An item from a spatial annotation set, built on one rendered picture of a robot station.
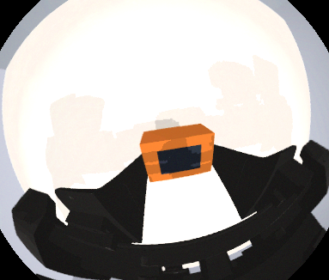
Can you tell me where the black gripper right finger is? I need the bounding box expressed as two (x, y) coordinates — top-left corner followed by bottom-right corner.
(212, 144), (296, 220)

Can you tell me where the orange block with dark square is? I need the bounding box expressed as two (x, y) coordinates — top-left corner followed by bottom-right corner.
(140, 124), (215, 182)

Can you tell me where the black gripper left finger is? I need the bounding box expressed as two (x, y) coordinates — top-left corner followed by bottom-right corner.
(55, 155), (148, 244)

